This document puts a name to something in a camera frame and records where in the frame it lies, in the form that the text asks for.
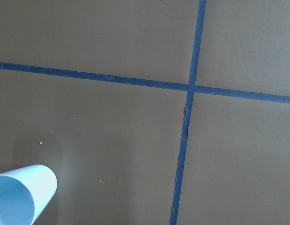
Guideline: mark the light blue cup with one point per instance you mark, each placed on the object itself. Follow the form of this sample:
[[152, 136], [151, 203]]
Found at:
[[24, 193]]

